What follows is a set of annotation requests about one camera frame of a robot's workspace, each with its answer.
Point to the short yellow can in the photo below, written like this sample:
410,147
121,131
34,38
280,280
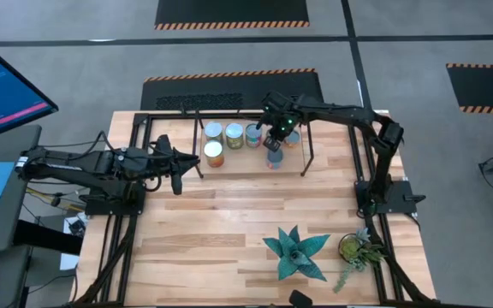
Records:
293,139

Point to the grey desk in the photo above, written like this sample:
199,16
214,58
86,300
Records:
19,145

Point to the black aluminium table frame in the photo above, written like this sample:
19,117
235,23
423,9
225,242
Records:
165,116

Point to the white paper sheet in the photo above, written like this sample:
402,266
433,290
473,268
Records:
69,261

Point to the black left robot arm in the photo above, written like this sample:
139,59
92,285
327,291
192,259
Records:
79,164

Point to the small black box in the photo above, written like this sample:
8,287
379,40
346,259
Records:
76,226

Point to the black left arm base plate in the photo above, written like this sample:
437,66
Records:
109,209

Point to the black hazard striped floor mat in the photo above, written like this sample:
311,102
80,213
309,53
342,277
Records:
229,10
229,87
486,87

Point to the silver lidded tin can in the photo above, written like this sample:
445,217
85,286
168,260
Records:
213,129

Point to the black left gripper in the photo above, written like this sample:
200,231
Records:
163,160

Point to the teal striped artificial plant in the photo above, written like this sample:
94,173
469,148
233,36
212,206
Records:
295,256

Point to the orange beans can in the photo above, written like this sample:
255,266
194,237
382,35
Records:
213,149

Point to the monitor with blue screen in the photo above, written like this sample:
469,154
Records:
2,90

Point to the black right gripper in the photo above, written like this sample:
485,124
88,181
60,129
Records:
278,111

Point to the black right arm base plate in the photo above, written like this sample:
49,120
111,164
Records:
400,197

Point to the black desk crossbar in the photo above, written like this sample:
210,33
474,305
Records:
45,237

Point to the pink teal chicken soup can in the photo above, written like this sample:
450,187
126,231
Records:
253,132

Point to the green pears can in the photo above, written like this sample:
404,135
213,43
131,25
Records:
234,130

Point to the yellow spicy black beans can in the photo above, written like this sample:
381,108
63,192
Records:
275,160

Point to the small black rounded object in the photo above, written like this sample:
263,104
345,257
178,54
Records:
300,298

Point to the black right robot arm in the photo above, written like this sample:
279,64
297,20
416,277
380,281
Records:
340,113

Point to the wooden shelf black metal frame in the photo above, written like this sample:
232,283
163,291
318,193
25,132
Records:
238,164

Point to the green succulent plant in bowl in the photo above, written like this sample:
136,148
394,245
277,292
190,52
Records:
349,249

